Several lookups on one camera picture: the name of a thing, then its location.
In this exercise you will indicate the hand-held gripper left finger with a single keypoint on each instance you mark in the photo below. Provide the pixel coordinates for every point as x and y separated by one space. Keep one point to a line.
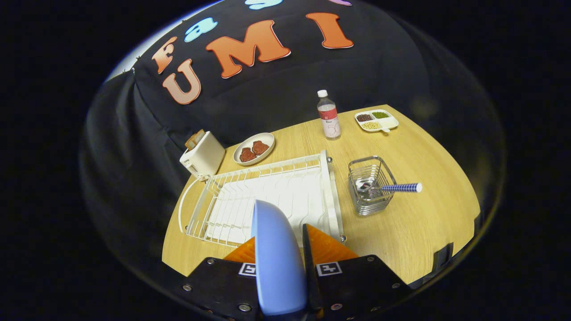
218 285

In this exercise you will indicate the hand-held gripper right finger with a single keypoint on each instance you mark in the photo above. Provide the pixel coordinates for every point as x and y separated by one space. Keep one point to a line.
311 276

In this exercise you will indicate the blue plate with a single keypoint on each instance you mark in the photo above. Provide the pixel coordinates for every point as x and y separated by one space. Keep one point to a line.
276 267

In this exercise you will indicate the white oval dish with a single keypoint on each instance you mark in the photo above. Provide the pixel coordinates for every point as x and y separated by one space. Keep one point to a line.
268 138

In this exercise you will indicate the white toaster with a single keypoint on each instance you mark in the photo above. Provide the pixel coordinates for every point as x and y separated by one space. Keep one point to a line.
205 156

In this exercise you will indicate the brown meat piece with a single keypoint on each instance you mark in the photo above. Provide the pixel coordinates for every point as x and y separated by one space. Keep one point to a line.
260 147
247 154

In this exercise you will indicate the brown toast slice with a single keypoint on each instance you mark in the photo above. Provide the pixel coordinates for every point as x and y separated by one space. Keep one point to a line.
194 140

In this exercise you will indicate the clear bottle with red label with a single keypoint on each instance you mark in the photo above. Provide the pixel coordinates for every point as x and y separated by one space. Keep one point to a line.
329 118

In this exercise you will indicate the pile of yellow beans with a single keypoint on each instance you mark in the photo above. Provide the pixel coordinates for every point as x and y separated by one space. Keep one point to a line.
371 125

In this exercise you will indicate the pile of dark beans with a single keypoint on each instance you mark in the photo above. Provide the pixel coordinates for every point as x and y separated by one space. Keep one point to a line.
364 117

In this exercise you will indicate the white divided tray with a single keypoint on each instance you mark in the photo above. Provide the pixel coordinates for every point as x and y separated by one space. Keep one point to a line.
391 122

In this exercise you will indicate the pile of green beans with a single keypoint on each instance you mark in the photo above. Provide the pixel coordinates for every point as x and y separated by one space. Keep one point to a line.
380 115

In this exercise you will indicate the black backdrop cloth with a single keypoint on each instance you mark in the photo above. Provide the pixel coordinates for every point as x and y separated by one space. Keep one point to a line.
276 98

